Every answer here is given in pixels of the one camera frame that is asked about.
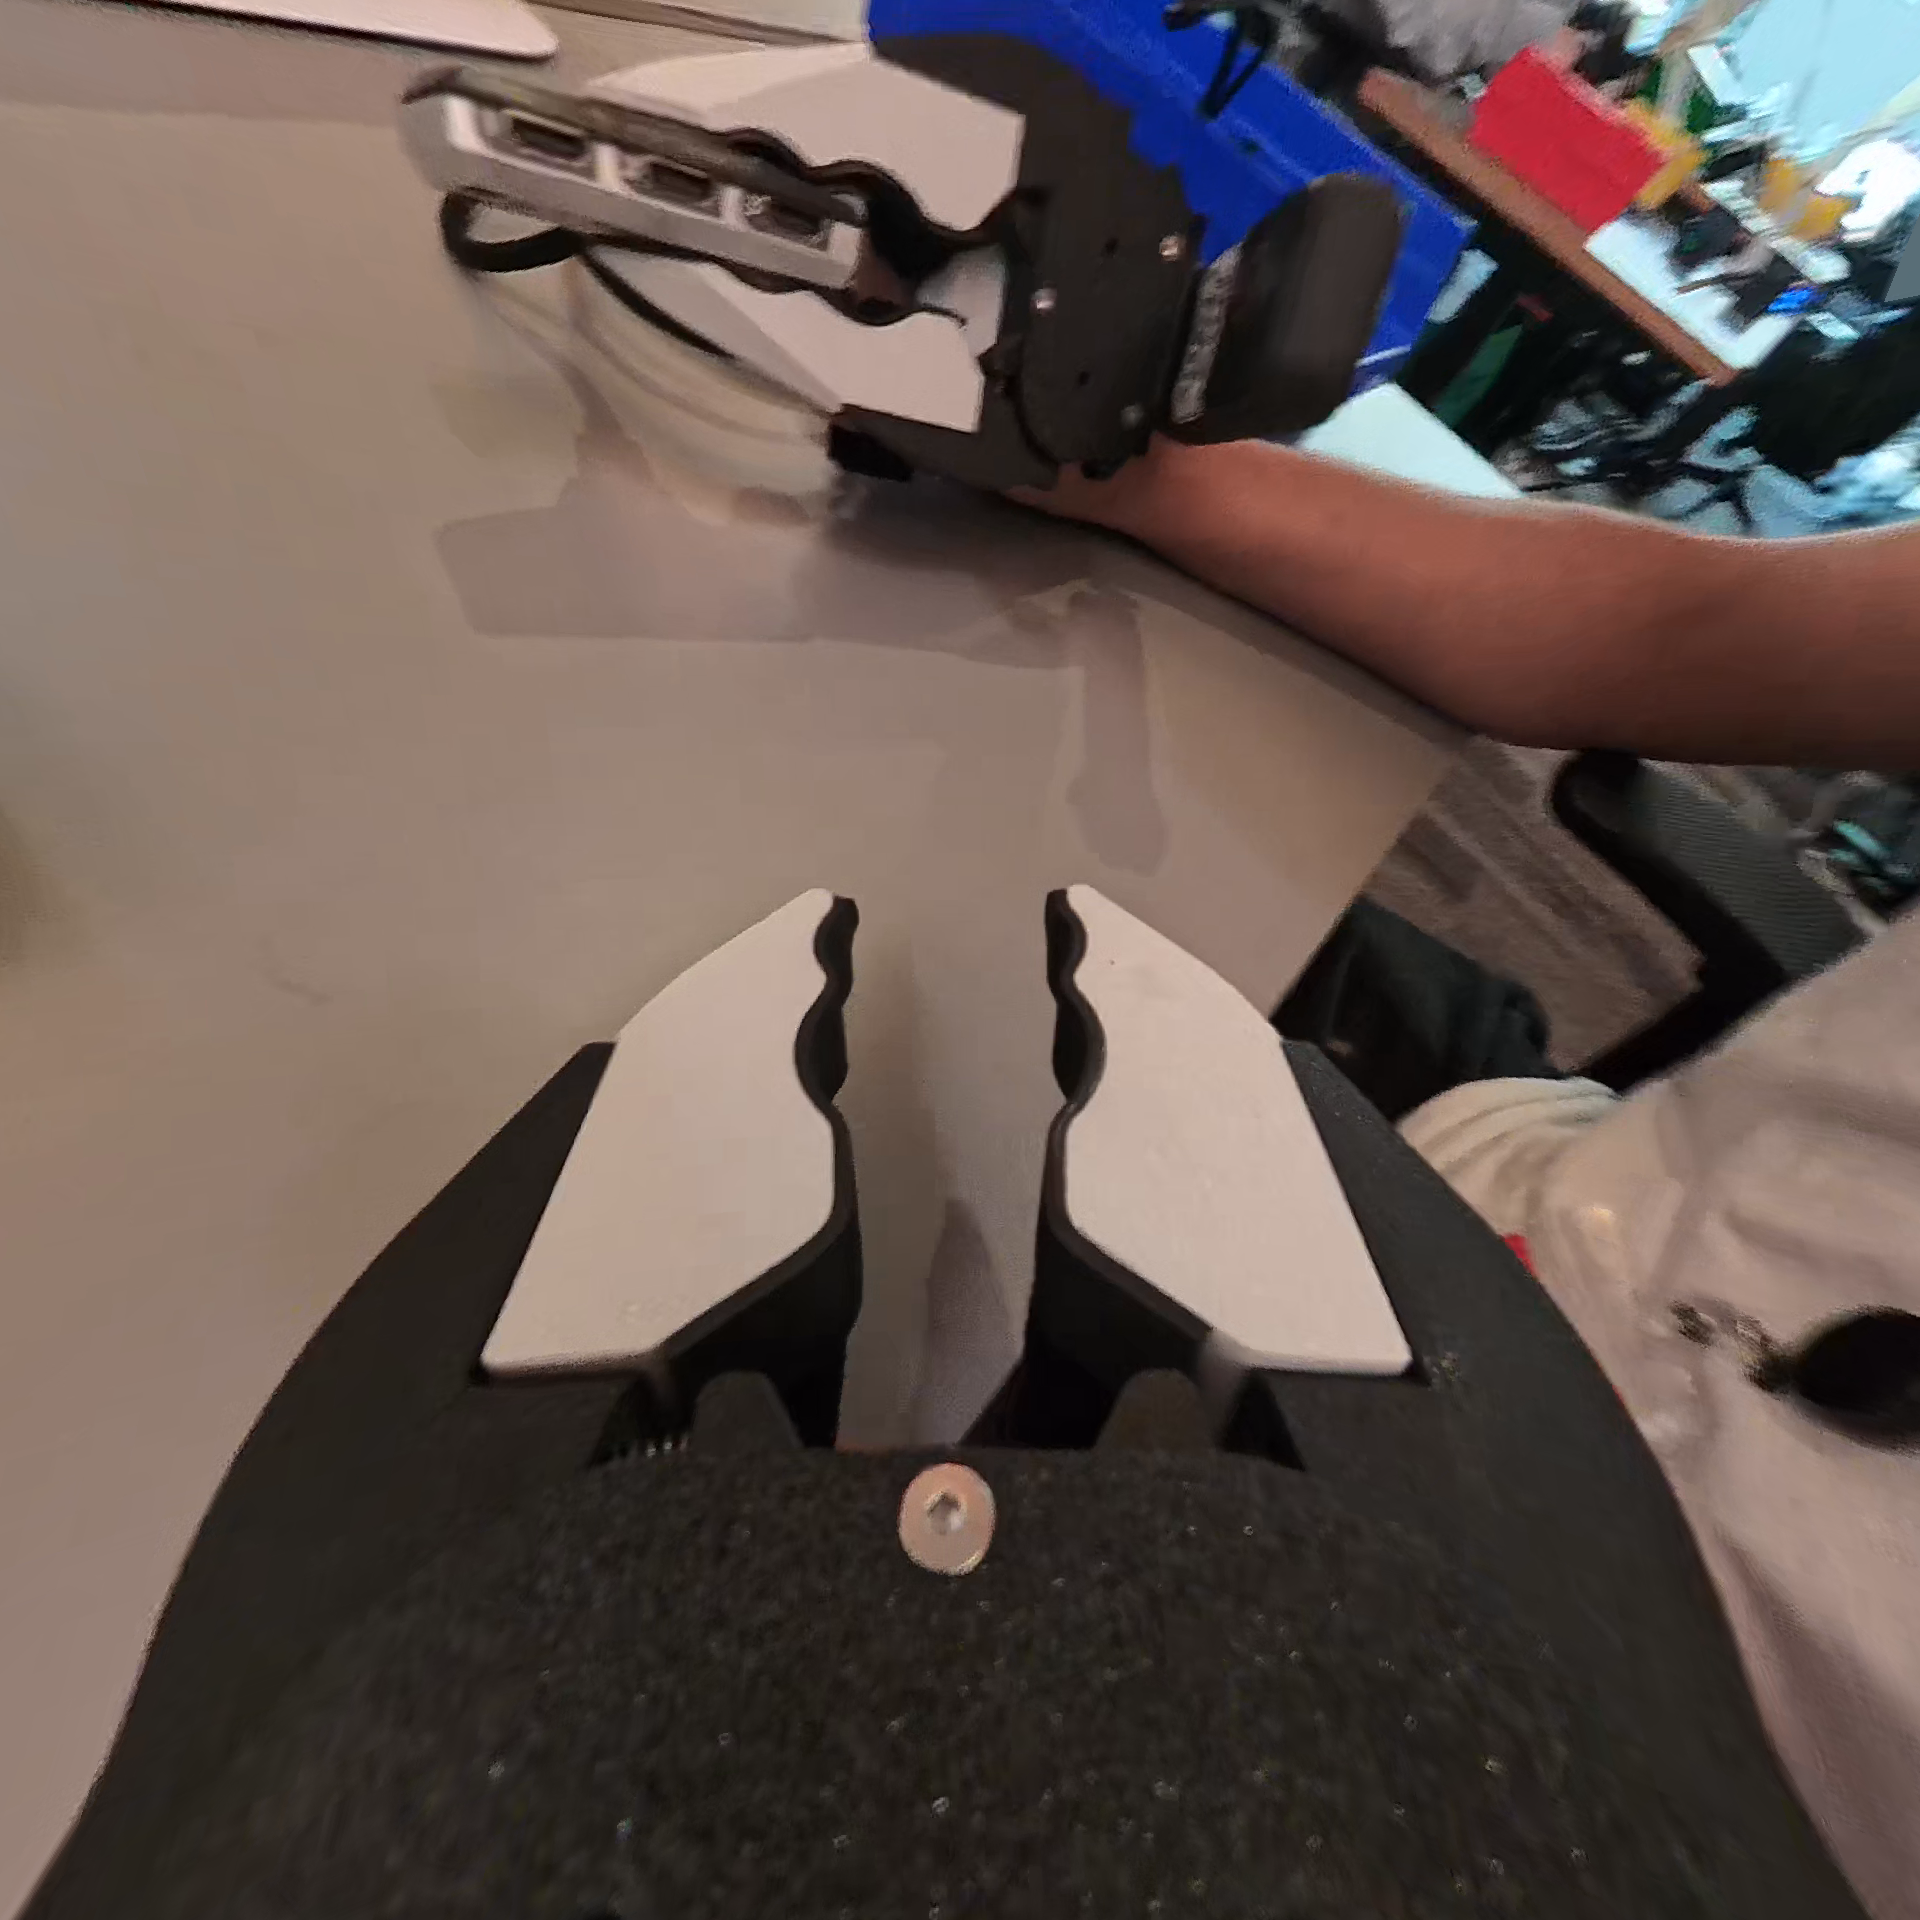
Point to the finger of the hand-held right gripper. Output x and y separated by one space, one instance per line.
930 143
914 375

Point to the red box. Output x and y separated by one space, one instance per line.
1559 113

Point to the dark cloth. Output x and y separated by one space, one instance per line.
1410 1004

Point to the black clip microphone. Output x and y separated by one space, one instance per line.
1851 1358

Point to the blue plastic bin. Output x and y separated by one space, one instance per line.
1289 106

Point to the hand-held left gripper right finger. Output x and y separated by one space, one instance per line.
1214 1185

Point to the grey hdmi hub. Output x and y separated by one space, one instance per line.
675 203

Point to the black office chair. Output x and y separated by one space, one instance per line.
1710 869

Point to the person's right forearm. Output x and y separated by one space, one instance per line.
1499 599

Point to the person's white shirt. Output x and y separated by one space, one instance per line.
1725 1202

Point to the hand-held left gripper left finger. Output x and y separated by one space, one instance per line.
675 1185

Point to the wooden desk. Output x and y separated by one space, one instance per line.
1589 255

